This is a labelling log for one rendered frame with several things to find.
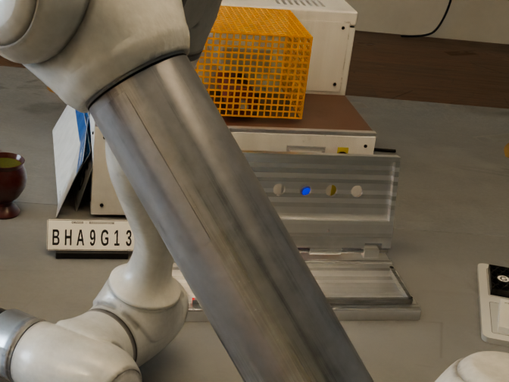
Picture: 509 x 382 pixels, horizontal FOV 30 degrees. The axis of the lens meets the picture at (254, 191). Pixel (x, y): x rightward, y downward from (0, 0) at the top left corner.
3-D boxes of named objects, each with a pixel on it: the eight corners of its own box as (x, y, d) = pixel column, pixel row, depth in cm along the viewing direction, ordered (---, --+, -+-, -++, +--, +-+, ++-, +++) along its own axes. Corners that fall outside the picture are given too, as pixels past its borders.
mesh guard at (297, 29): (186, 114, 181) (193, 29, 174) (175, 80, 199) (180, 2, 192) (301, 119, 186) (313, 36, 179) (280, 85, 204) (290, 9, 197)
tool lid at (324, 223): (159, 149, 164) (158, 147, 165) (154, 255, 168) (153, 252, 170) (401, 157, 173) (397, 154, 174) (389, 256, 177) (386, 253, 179)
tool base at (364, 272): (162, 322, 153) (164, 302, 152) (151, 259, 172) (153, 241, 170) (419, 320, 163) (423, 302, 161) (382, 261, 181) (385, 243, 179)
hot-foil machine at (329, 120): (88, 219, 184) (97, 26, 168) (84, 140, 219) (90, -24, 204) (453, 224, 199) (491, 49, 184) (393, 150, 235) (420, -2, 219)
